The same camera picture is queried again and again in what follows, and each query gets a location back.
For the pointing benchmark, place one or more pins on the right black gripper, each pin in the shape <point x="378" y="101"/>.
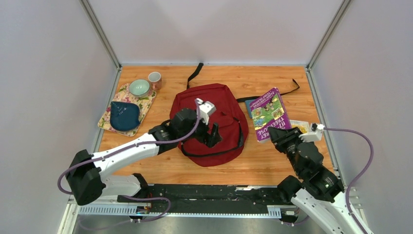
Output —
<point x="275" y="133"/>

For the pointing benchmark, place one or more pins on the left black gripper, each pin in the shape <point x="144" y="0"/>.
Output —
<point x="211" y="139"/>

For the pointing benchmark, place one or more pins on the purple treehouse book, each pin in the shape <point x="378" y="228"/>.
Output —
<point x="267" y="111"/>

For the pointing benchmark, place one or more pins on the red backpack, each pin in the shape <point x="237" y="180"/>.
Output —
<point x="231" y="123"/>

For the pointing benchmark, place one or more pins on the yellow picture book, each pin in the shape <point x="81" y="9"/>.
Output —
<point x="303" y="126"/>

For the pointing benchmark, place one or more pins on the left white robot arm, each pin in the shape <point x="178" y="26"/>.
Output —
<point x="88" y="173"/>

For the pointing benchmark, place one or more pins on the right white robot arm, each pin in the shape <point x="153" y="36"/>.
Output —
<point x="314" y="189"/>

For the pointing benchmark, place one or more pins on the blue card wallet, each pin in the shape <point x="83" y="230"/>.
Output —
<point x="248" y="105"/>

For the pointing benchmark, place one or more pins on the pink ceramic mug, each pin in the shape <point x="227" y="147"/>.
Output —
<point x="155" y="79"/>

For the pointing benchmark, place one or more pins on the light green ceramic bowl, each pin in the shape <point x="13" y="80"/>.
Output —
<point x="140" y="88"/>

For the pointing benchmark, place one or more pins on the dark blue leaf plate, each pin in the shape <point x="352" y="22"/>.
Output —
<point x="124" y="116"/>

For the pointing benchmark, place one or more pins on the floral fabric tray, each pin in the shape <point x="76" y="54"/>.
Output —
<point x="123" y="95"/>

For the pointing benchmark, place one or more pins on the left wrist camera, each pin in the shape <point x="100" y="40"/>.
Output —
<point x="204" y="110"/>

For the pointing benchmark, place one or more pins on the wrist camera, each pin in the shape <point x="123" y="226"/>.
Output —
<point x="204" y="110"/>
<point x="315" y="133"/>

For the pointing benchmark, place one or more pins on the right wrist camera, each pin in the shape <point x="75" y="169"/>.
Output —
<point x="315" y="133"/>

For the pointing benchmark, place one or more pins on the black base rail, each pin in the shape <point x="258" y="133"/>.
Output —
<point x="232" y="200"/>

